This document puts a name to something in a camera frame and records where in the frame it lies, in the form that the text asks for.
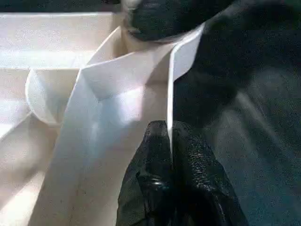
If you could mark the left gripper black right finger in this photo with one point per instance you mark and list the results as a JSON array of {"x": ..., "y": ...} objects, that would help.
[{"x": 202, "y": 188}]

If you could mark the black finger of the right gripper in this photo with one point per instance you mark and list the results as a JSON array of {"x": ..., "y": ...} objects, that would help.
[{"x": 169, "y": 21}]

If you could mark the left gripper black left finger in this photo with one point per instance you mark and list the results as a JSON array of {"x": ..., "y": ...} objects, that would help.
[{"x": 148, "y": 183}]

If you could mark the white plastic table top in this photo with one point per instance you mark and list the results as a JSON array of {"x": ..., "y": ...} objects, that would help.
[{"x": 82, "y": 106}]

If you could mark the black work mat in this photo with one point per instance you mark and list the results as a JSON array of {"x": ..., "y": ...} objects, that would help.
[{"x": 258, "y": 117}]

